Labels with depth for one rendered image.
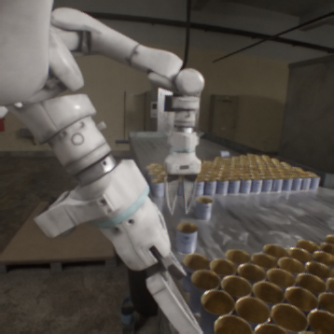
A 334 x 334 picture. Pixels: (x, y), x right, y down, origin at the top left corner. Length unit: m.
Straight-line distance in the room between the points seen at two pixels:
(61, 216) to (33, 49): 0.18
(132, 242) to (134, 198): 0.05
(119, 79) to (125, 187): 6.79
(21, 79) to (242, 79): 7.93
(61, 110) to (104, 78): 6.80
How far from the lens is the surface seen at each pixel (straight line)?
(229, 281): 0.60
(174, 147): 0.62
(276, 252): 0.77
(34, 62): 0.21
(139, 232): 0.26
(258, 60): 8.45
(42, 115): 0.25
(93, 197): 0.25
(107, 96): 7.00
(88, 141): 0.25
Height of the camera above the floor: 1.53
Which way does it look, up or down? 15 degrees down
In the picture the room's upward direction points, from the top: 3 degrees clockwise
